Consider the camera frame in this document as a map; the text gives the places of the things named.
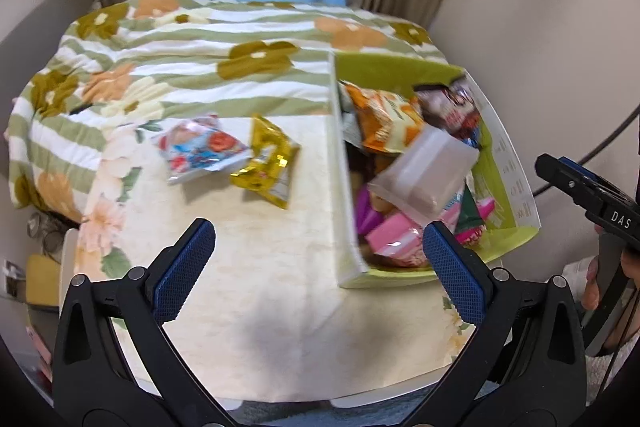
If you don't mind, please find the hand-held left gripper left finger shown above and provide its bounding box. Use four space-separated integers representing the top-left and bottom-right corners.
52 217 217 413

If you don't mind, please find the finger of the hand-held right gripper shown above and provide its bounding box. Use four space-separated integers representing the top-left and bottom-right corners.
535 153 601 210
557 156 632 202

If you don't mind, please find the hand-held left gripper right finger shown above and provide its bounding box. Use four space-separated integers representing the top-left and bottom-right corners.
422 221 587 413

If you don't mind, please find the pink and white snack packet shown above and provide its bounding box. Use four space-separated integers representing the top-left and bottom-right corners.
440 192 498 248

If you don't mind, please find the dark green snack packet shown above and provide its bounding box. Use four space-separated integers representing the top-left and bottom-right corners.
457 184 488 233

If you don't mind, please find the purple snack packet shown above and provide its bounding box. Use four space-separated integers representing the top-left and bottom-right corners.
355 187 386 235

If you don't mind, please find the translucent white snack packet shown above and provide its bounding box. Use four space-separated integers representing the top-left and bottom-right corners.
367 124 481 228

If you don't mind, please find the blue and red snack packet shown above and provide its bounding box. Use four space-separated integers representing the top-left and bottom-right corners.
152 114 251 186

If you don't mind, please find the brown cartoon snack packet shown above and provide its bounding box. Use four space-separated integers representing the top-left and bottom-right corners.
412 77 483 150

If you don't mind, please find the yellow gold snack packet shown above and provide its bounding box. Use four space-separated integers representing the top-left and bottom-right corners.
229 113 302 210

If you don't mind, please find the orange chips packet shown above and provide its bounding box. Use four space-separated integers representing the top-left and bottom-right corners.
342 82 426 155

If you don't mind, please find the green cardboard box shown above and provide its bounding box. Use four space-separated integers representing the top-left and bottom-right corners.
330 49 542 290

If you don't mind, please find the person's right hand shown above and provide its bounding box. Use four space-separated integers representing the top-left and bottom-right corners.
581 227 640 313

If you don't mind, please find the glass jar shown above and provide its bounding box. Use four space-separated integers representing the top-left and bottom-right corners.
27 211 61 242
42 229 68 264

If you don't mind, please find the yellow box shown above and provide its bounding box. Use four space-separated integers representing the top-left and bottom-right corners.
25 253 63 307

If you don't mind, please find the green striped floral blanket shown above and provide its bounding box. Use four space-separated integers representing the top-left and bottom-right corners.
2 0 448 225

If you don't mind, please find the grey upholstered headboard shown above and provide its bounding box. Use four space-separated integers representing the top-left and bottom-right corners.
0 0 96 168

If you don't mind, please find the black cable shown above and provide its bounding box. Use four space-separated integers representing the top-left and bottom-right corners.
531 127 640 198

